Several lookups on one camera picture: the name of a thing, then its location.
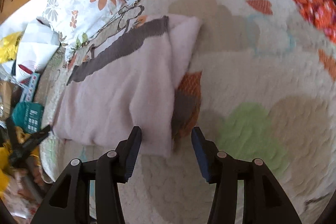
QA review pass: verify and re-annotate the yellow plastic bag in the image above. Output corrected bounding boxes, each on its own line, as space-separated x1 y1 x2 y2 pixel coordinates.
0 31 24 64

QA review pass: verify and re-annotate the white paper bag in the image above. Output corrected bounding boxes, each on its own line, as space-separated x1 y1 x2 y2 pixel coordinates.
15 19 60 82

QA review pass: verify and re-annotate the teal packaged box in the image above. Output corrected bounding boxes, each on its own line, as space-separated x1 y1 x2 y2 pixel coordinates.
11 102 44 134

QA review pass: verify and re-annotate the quilted patterned bedspread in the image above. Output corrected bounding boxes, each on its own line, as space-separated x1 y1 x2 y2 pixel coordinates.
40 0 335 223

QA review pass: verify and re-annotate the yellow striped garment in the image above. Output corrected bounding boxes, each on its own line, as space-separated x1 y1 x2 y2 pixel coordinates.
0 125 40 197

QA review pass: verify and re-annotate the light blue patterned strip box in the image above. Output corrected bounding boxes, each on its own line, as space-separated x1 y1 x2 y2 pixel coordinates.
19 73 41 102

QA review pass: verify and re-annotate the pale pink floral cardigan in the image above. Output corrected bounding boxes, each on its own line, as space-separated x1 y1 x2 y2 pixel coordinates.
53 15 202 157

